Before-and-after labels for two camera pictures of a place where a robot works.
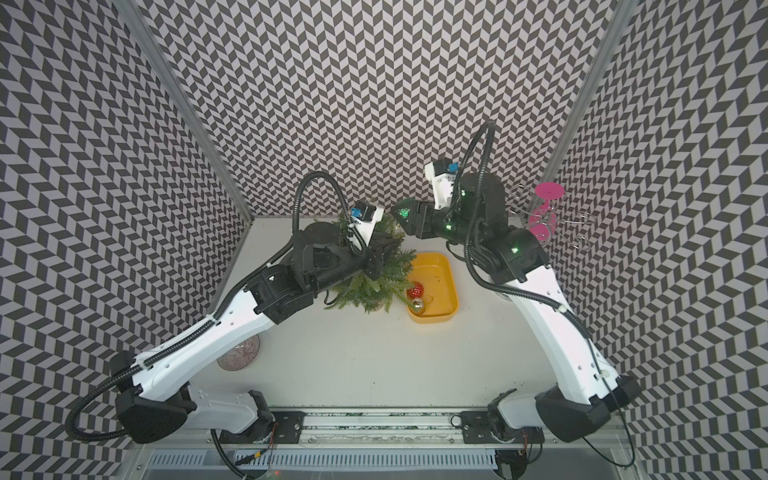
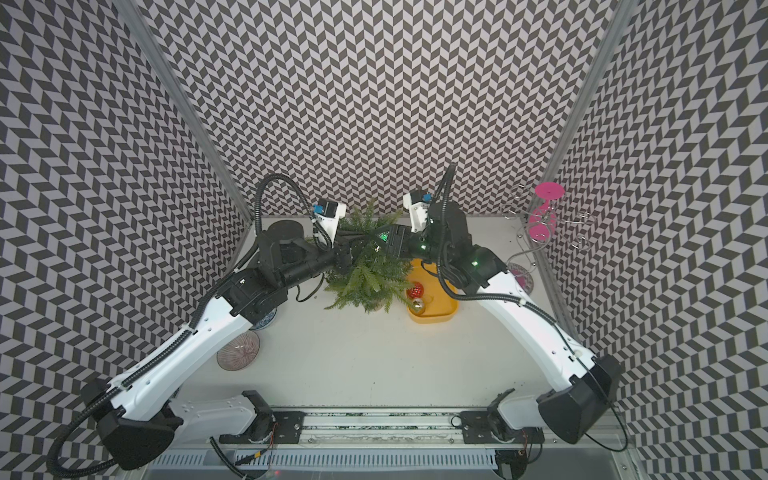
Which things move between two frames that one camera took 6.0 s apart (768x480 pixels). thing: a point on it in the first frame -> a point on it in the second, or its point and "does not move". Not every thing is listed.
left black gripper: [374, 254] -> [342, 250]
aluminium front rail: [380, 426] does not move
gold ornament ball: [417, 306] does not move
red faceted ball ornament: [417, 290] does not move
